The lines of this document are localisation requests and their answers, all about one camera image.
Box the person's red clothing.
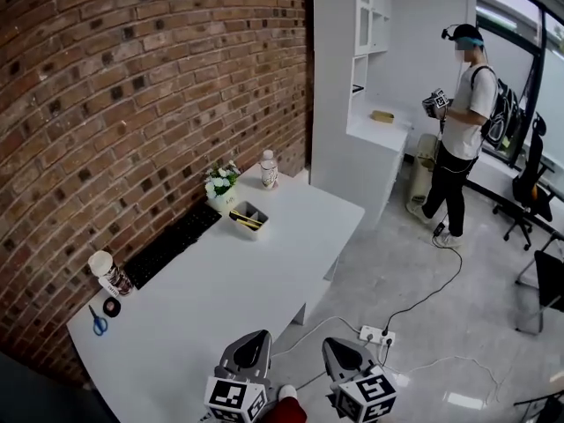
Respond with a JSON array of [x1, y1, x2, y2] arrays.
[[263, 383, 308, 423]]

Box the white flowers in white pot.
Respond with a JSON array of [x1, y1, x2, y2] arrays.
[[203, 160, 241, 213]]

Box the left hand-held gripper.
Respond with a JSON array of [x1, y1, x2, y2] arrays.
[[203, 329, 272, 423]]

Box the black office chair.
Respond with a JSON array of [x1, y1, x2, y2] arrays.
[[492, 112, 555, 252]]

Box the white box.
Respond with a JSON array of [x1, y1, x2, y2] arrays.
[[228, 200, 271, 242]]

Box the white power strip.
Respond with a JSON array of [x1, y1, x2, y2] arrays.
[[359, 324, 397, 345]]

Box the clear plastic bottle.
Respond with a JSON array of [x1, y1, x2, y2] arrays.
[[259, 149, 279, 190]]

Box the black window frame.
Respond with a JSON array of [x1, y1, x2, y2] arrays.
[[474, 0, 564, 171]]

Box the black folding chair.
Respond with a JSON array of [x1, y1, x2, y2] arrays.
[[514, 231, 564, 335]]

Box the black stand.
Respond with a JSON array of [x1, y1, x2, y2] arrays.
[[512, 389, 564, 423]]

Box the black keyboard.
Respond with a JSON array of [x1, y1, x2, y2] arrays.
[[122, 203, 223, 291]]

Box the beige upright bin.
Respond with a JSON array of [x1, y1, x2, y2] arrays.
[[405, 132, 441, 207]]

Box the patterned cup with white lid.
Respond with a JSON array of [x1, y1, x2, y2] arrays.
[[87, 249, 134, 298]]

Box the yellow black utility knife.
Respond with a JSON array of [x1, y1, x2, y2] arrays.
[[228, 209, 264, 231]]

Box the black floor cable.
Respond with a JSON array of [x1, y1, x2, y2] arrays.
[[377, 222, 464, 367]]

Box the blue scissors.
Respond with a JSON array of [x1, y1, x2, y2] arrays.
[[87, 304, 109, 338]]

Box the white shelf cabinet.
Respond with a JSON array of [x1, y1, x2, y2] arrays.
[[308, 0, 413, 233]]

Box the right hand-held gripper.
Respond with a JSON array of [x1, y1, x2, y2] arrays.
[[322, 337, 398, 423]]

